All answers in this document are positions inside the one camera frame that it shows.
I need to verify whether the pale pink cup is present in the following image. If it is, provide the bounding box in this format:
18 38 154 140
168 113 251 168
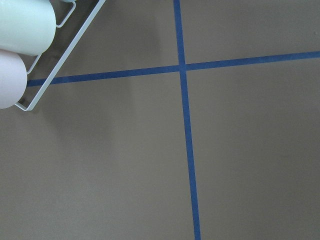
0 49 27 109

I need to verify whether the mint green cup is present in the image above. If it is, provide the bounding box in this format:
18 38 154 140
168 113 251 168
0 0 56 56

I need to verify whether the white wire cup rack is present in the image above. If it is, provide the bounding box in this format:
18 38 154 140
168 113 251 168
15 0 106 112

